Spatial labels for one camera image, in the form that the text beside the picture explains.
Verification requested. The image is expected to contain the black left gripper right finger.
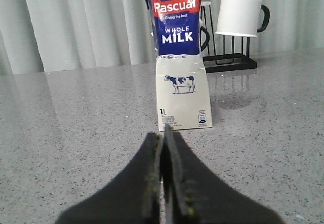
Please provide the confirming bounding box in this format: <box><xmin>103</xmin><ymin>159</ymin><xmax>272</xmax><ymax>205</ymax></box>
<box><xmin>161</xmin><ymin>125</ymin><xmax>283</xmax><ymax>223</ymax></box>

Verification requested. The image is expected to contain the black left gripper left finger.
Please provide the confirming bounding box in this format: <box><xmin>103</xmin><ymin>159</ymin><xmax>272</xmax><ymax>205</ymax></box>
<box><xmin>56</xmin><ymin>133</ymin><xmax>162</xmax><ymax>223</ymax></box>

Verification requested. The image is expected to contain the Pascual whole milk carton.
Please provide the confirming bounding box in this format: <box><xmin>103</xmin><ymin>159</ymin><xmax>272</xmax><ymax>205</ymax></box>
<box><xmin>145</xmin><ymin>0</ymin><xmax>212</xmax><ymax>131</ymax></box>

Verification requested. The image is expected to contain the black wire mug rack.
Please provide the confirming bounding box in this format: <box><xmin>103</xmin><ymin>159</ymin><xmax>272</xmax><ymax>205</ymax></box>
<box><xmin>200</xmin><ymin>0</ymin><xmax>257</xmax><ymax>73</ymax></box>

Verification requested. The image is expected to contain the white enamel mug black handle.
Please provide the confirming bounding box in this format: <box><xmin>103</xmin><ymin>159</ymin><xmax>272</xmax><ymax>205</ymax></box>
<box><xmin>215</xmin><ymin>0</ymin><xmax>270</xmax><ymax>37</ymax></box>

